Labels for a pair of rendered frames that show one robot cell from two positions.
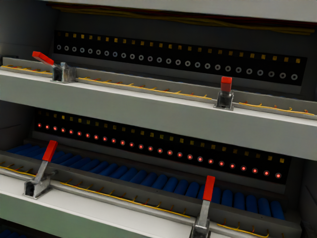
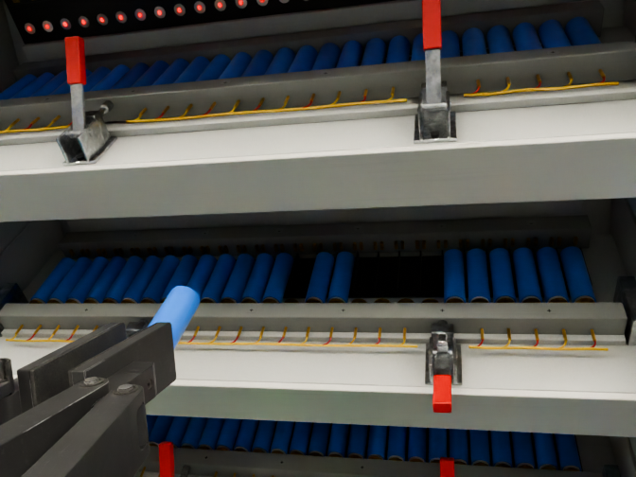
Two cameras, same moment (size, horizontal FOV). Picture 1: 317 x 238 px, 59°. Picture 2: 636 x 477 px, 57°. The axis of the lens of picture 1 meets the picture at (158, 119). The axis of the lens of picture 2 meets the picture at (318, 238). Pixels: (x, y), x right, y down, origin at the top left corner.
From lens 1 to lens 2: 0.33 m
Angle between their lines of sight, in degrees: 24
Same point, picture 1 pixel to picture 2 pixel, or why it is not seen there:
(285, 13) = (528, 192)
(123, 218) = not seen: outside the picture
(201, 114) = (408, 400)
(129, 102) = (273, 396)
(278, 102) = (539, 325)
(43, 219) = not seen: outside the picture
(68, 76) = not seen: hidden behind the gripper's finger
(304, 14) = (570, 190)
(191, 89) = (374, 323)
